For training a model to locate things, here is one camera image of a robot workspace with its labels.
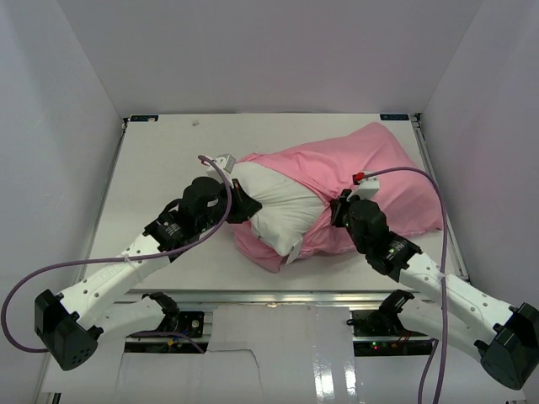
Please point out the blue table label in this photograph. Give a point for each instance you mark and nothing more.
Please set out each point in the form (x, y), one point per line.
(394, 117)
(144, 118)

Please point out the left blue table label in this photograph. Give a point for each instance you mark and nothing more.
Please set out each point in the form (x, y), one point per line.
(144, 118)

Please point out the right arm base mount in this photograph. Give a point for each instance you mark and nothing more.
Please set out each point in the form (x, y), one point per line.
(379, 332)

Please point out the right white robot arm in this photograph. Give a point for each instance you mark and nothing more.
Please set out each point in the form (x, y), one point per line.
(502, 337)

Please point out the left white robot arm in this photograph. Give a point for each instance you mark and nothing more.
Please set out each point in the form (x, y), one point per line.
(72, 323)

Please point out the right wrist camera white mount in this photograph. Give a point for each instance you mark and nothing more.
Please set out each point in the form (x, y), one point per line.
(366, 185)

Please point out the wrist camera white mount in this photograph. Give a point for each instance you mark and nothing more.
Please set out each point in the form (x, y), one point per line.
(366, 185)
(225, 162)

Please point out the pink floral pillowcase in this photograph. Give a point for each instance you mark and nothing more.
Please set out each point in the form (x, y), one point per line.
(326, 168)

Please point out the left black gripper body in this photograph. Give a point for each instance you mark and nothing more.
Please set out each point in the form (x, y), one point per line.
(237, 211)

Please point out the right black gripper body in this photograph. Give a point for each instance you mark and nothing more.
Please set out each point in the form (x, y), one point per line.
(342, 215)

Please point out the white pillow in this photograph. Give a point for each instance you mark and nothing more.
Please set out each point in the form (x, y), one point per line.
(289, 209)

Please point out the right blue table label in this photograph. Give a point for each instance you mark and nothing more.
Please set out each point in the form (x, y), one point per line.
(394, 117)

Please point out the aluminium table front rail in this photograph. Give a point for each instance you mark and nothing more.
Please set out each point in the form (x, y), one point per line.
(317, 298)

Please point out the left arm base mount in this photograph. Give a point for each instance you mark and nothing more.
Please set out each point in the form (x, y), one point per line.
(177, 333)

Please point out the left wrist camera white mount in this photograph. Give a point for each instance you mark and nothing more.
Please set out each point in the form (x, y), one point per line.
(225, 162)

